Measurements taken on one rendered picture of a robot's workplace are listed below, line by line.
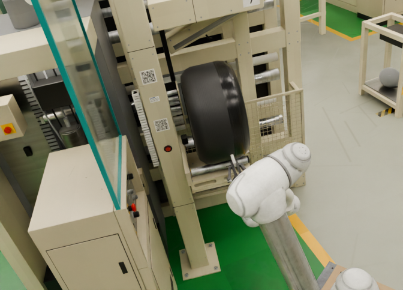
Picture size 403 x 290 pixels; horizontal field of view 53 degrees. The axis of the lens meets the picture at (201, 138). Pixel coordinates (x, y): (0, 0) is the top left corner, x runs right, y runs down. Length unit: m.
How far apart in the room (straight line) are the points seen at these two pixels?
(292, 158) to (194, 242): 1.58
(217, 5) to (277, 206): 1.26
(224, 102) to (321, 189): 1.65
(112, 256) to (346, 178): 2.26
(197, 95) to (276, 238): 0.92
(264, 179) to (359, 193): 2.19
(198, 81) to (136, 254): 0.89
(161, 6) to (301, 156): 1.21
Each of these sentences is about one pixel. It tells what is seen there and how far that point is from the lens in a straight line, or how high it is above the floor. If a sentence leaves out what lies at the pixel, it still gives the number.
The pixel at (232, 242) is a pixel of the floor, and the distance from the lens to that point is 3.11.
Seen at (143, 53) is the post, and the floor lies 1.64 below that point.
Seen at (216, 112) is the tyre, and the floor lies 1.31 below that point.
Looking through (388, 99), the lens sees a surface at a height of 0.12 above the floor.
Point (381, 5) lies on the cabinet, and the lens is 6.29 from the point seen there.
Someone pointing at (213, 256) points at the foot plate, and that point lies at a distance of 3.05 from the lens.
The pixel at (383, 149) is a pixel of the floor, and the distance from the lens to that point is 3.90.
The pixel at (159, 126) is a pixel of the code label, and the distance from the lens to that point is 2.20.
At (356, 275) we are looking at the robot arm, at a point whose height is 1.00.
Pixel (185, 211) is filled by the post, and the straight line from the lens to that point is 2.59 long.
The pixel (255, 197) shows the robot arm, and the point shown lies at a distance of 1.29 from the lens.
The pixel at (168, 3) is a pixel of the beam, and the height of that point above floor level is 1.77.
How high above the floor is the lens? 2.35
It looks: 34 degrees down
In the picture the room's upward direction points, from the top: 12 degrees counter-clockwise
